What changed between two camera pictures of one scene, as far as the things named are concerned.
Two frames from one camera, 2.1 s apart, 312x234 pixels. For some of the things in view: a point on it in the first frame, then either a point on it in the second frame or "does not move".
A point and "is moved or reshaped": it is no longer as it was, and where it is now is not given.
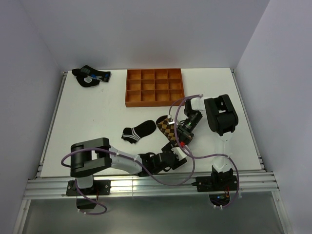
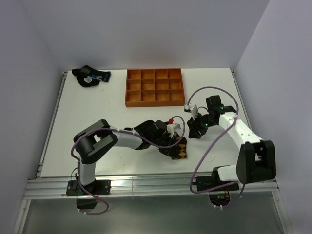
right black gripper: x=185 y=136 to x=194 y=127
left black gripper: x=177 y=163 to x=170 y=151
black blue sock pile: x=88 y=76 does not move
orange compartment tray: x=153 y=87 does not move
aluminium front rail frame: x=256 y=183 does not move
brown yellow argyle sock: x=168 y=129 is moved or reshaped
